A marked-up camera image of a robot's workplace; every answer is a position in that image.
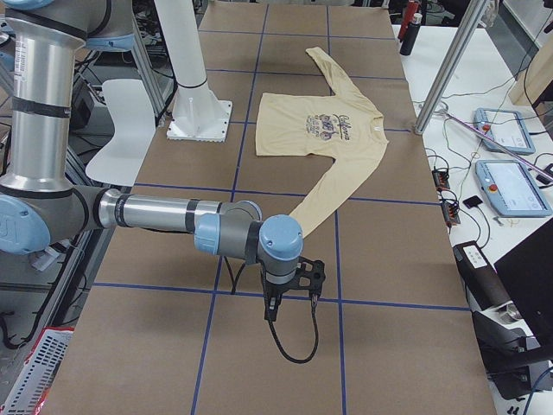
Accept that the blue teach pendant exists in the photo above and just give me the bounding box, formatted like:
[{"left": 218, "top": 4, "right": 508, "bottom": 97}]
[
  {"left": 474, "top": 107, "right": 536, "bottom": 155},
  {"left": 474, "top": 160, "right": 552, "bottom": 218}
]

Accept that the red water bottle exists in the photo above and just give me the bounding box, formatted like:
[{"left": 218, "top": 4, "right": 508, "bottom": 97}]
[{"left": 397, "top": 0, "right": 420, "bottom": 42}]

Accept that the near blue teach pendant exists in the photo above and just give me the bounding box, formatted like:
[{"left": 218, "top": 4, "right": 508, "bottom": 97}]
[{"left": 474, "top": 160, "right": 552, "bottom": 218}]

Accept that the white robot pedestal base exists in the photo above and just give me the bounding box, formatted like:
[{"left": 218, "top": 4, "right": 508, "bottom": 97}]
[{"left": 155, "top": 0, "right": 232, "bottom": 143}]

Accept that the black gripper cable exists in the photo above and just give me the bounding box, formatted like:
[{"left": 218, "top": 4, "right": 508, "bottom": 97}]
[{"left": 268, "top": 297, "right": 321, "bottom": 364}]

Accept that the white plastic chair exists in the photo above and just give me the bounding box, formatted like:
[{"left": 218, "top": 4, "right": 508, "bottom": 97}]
[{"left": 86, "top": 79, "right": 156, "bottom": 187}]

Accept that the red plastic basket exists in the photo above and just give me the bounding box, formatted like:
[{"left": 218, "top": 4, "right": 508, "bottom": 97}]
[{"left": 1, "top": 327, "right": 74, "bottom": 414}]

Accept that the reacher grabber stick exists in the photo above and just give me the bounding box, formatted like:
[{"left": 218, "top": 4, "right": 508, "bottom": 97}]
[{"left": 436, "top": 105, "right": 552, "bottom": 185}]

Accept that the black machine on table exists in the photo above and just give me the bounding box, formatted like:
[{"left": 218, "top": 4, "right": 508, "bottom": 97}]
[{"left": 453, "top": 221, "right": 552, "bottom": 399}]

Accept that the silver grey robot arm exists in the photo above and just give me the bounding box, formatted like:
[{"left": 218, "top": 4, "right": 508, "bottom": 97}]
[{"left": 1, "top": 1, "right": 325, "bottom": 322}]

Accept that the aluminium frame post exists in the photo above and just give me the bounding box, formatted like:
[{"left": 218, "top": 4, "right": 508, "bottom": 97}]
[{"left": 414, "top": 0, "right": 486, "bottom": 135}]

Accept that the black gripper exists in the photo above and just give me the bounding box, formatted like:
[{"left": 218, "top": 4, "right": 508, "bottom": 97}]
[{"left": 261, "top": 257, "right": 326, "bottom": 322}]

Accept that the far blue teach pendant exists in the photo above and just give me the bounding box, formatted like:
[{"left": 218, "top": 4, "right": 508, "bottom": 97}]
[{"left": 474, "top": 107, "right": 536, "bottom": 155}]

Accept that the cream long sleeve shirt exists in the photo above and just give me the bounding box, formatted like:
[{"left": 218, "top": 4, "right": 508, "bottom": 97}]
[{"left": 288, "top": 47, "right": 391, "bottom": 239}]

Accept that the black water bottle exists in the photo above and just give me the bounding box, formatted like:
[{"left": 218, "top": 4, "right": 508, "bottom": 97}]
[{"left": 399, "top": 13, "right": 423, "bottom": 56}]

